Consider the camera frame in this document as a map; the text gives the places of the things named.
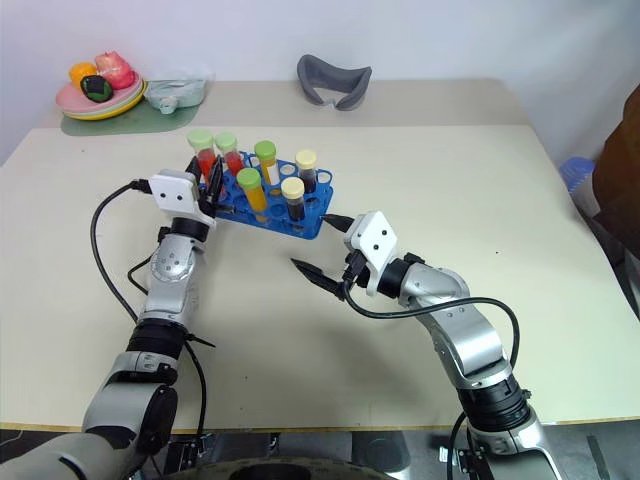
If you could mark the clear bag with green contents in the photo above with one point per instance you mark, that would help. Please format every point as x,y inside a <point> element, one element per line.
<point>182,90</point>

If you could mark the yellow plate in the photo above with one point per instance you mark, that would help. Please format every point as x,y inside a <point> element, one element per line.
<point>127,110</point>

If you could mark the grey foam face pad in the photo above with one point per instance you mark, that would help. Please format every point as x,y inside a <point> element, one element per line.
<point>311,80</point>

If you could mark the labelled brown tube yellow cap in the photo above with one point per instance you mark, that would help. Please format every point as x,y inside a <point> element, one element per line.
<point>295,206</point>

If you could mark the light green plate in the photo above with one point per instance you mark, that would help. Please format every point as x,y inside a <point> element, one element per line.
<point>125,105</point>

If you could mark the black and green toy food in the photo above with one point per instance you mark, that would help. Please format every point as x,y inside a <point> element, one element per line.
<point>96,88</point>

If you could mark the brown wooden furniture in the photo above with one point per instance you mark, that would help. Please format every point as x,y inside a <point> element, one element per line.
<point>622,210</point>

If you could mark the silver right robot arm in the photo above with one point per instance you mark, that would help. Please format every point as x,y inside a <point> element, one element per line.
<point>470,340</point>

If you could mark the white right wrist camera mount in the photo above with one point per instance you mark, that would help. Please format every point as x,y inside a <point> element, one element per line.
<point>375,236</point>

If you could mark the dark tube yellow cap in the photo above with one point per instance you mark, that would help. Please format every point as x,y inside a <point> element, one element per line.
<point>306,160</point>

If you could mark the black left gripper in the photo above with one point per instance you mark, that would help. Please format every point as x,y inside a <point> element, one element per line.
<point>217,202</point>

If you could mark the bottle with blue cap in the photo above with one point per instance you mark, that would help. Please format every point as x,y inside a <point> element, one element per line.
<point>577,172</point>

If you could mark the pink plate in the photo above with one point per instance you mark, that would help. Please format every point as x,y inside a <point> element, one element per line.
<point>70,100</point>

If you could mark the pink toy food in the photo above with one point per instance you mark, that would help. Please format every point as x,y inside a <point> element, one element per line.
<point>116,70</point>

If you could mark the orange toy fruit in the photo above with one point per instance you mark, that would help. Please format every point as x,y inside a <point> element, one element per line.
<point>79,71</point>

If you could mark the red tube green cap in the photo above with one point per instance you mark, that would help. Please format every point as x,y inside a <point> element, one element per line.
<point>200,137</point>
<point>233,160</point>

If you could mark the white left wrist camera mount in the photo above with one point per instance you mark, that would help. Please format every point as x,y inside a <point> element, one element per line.
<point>175,194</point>

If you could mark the grey round base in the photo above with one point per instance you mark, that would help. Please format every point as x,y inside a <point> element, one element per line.
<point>382,450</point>

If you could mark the labelled orange tube green cap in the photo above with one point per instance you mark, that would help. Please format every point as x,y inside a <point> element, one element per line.
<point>265,150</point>

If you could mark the blue test tube rack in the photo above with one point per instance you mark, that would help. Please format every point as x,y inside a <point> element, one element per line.
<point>307,234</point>

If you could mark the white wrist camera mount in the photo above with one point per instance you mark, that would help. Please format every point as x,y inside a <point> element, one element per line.
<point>375,236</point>
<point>175,194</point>

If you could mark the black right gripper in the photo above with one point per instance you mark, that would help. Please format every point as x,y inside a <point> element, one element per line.
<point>356,274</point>

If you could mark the green place mat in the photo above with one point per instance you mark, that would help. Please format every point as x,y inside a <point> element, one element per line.
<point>150,124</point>

